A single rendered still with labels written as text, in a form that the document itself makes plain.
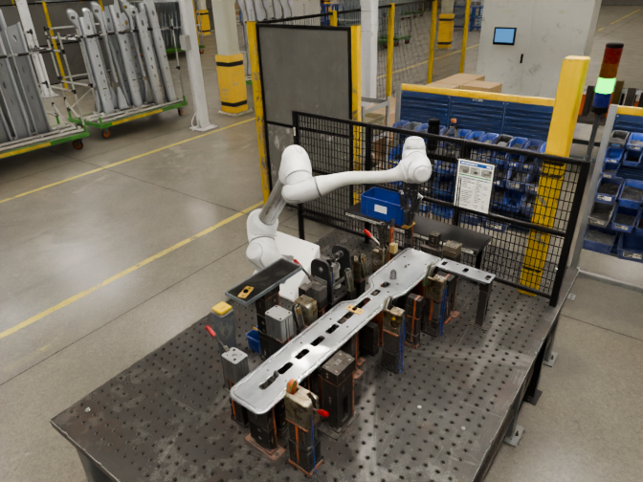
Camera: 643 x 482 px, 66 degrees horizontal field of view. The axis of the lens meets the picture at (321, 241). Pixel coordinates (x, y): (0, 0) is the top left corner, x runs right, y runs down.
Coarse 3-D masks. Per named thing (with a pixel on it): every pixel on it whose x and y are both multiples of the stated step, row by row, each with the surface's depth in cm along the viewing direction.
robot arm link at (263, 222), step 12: (288, 156) 243; (300, 156) 242; (288, 168) 240; (300, 168) 238; (276, 192) 260; (276, 204) 266; (252, 216) 288; (264, 216) 277; (276, 216) 276; (252, 228) 285; (264, 228) 282; (276, 228) 286; (252, 240) 285
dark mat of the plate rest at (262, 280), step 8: (280, 264) 235; (288, 264) 234; (264, 272) 229; (272, 272) 229; (280, 272) 229; (288, 272) 228; (248, 280) 223; (256, 280) 223; (264, 280) 222; (272, 280) 222; (240, 288) 218; (256, 288) 217; (264, 288) 217; (248, 296) 212
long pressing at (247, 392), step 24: (384, 288) 242; (408, 288) 242; (336, 312) 227; (360, 312) 226; (312, 336) 212; (336, 336) 212; (288, 360) 199; (312, 360) 199; (240, 384) 188; (264, 408) 178
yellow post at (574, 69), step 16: (576, 64) 224; (560, 80) 231; (576, 80) 227; (560, 96) 233; (576, 96) 229; (560, 112) 236; (576, 112) 236; (560, 128) 239; (560, 144) 242; (560, 176) 248; (544, 192) 256; (544, 208) 259; (544, 224) 262; (528, 240) 272; (544, 256) 273
